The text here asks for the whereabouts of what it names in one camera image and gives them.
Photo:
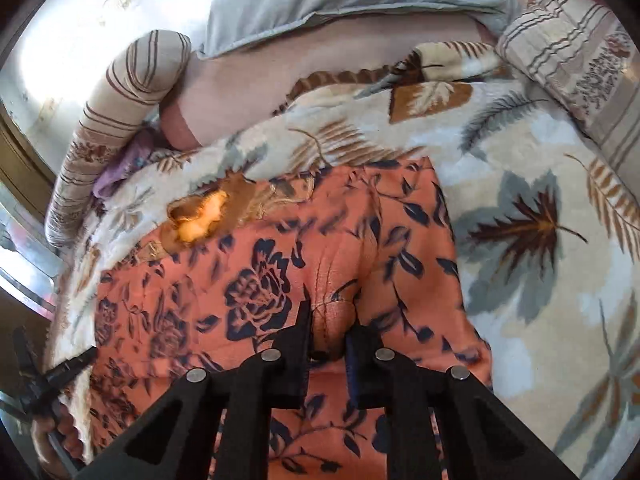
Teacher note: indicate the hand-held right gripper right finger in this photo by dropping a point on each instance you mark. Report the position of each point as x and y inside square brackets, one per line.
[353, 365]

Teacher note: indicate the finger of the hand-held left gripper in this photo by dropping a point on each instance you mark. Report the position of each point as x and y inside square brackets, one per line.
[24, 360]
[70, 364]

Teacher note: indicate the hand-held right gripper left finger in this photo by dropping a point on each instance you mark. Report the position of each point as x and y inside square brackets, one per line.
[299, 360]

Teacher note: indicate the orange floral garment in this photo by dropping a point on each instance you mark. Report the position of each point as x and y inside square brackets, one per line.
[350, 240]

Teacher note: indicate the person's left hand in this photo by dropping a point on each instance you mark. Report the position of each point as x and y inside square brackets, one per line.
[65, 430]

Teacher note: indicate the patterned glass window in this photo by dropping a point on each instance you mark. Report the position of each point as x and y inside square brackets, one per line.
[25, 240]

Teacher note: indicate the leaf printed blanket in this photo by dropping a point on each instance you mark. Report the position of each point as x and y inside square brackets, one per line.
[525, 310]

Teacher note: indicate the purple cloth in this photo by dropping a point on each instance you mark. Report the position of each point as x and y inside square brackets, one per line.
[125, 165]

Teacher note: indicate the striped beige pillow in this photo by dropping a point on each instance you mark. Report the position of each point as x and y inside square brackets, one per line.
[575, 50]
[100, 125]

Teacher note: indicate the pink bedsheet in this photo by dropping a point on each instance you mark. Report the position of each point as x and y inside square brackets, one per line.
[300, 55]

